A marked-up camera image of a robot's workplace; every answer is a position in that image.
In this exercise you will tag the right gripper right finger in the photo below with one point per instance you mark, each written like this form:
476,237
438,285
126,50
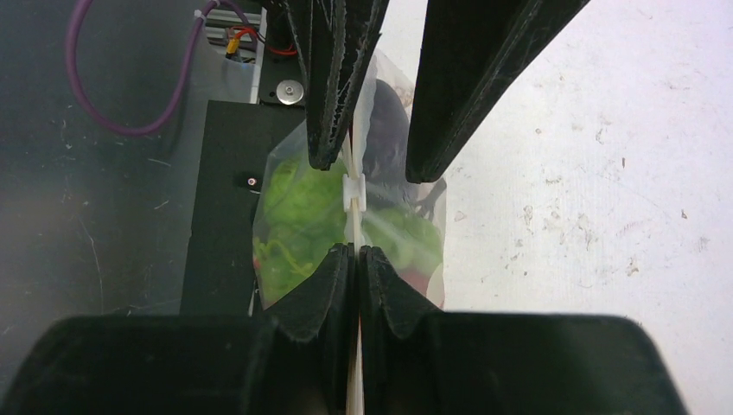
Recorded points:
418,359

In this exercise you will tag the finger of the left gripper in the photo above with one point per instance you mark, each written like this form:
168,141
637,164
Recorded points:
472,51

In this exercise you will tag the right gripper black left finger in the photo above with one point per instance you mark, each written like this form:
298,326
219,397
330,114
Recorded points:
292,358

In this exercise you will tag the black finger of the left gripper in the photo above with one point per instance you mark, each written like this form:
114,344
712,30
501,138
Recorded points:
335,41

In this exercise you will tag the dark purple eggplant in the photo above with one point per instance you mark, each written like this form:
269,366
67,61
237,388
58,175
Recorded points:
386,142

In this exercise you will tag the green lettuce head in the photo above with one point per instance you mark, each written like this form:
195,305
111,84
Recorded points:
299,219

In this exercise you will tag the clear zip top bag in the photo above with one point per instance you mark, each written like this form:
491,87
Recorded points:
427,200

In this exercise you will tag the green grape bunch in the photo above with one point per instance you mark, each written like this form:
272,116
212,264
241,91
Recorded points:
407,239

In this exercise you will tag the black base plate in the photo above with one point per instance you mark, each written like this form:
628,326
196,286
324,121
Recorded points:
219,277

